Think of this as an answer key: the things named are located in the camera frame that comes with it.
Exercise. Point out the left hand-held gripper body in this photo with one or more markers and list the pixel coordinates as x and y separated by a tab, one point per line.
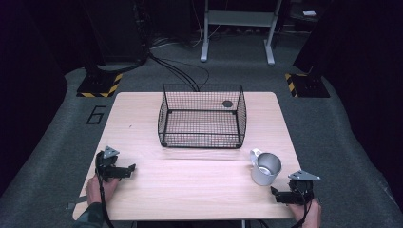
106	164

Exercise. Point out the small white box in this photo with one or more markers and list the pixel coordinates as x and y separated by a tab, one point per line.
309	13

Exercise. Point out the person's left hand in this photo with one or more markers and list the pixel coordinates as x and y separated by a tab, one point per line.
95	190

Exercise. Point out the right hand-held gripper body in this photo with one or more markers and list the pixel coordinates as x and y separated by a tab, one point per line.
301	190

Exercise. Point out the silver metal cup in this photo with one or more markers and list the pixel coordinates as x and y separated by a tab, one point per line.
263	179

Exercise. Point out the white metal stand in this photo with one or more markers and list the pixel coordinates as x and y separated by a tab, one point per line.
240	19

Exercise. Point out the black cabinet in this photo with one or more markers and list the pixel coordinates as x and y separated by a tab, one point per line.
120	31

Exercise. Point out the person's right hand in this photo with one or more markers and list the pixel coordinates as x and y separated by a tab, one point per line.
312	217

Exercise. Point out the black yellow-striped base plate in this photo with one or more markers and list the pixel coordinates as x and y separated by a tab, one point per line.
309	87
99	85

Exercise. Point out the dark round table grommet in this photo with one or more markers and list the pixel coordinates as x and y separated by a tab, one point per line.
227	103

